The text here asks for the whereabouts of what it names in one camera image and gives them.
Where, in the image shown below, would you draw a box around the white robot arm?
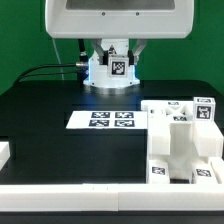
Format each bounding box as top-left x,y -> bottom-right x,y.
45,0 -> 194,94

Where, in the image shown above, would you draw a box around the black cables on table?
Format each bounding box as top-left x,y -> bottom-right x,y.
14,61 -> 89,84

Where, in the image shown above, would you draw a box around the grey cable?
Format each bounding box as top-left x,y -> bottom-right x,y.
52,38 -> 65,81

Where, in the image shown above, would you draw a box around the black camera stand pole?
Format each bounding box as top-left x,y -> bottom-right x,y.
78,39 -> 89,85

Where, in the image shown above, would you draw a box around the small white tagged cube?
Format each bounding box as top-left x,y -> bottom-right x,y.
108,55 -> 129,77
193,97 -> 216,121

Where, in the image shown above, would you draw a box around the white front fence rail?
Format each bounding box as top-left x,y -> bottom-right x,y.
0,184 -> 224,212

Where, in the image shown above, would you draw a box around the white left fence rail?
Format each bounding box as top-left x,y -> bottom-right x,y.
0,142 -> 10,170

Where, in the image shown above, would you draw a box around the white chair back frame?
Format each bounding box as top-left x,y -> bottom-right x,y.
141,97 -> 223,157

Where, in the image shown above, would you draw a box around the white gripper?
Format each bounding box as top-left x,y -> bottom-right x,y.
45,0 -> 194,65

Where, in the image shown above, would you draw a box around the white chair seat block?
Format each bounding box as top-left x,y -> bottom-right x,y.
168,115 -> 194,180

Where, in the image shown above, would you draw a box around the white right fence rail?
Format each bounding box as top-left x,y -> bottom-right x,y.
210,157 -> 224,184

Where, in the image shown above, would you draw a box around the white fence rail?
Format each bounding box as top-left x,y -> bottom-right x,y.
0,184 -> 224,212
0,142 -> 10,170
210,157 -> 224,184

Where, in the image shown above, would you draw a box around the white base tag sheet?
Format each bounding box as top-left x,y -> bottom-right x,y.
66,111 -> 147,129

